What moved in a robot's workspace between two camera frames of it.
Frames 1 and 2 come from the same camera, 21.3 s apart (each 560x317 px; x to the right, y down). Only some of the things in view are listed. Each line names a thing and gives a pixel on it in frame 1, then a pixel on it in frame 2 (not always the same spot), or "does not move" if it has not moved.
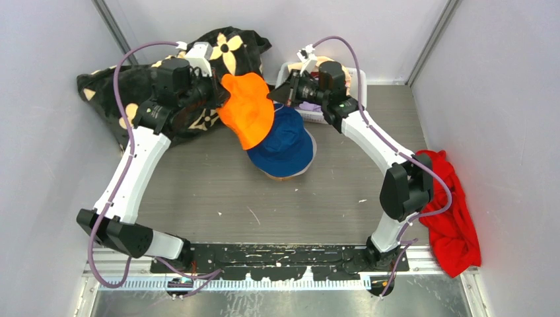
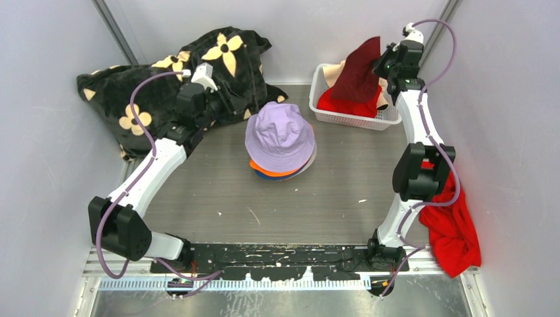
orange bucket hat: x=249 y=111 to x=274 y=173
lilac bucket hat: x=308 y=105 to x=279 y=138
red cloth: x=454 y=234 does not move
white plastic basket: x=314 y=115 to x=385 y=119
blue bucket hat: x=288 y=148 to x=270 y=177
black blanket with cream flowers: x=230 y=50 does not move
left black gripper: x=219 y=94 to x=232 y=103
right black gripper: x=290 y=90 to x=390 y=51
